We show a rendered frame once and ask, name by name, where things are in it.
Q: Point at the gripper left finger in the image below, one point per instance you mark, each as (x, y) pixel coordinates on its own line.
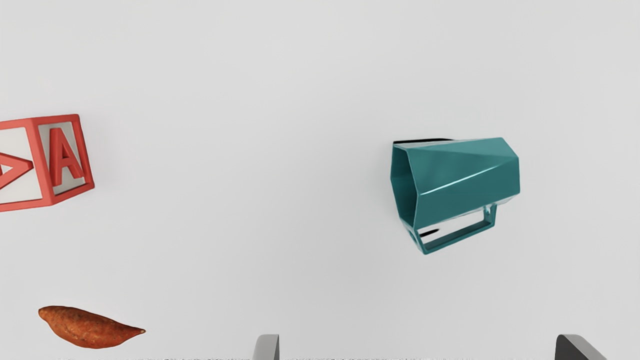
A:
(266, 348)

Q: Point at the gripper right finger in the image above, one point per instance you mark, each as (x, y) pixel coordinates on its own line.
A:
(575, 349)

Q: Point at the teal faceted mug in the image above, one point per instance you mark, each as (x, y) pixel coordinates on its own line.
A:
(460, 180)

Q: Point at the brown sweet potato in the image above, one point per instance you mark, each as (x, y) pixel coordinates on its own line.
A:
(87, 327)

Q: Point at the red letter block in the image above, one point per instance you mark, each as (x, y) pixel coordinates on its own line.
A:
(42, 165)

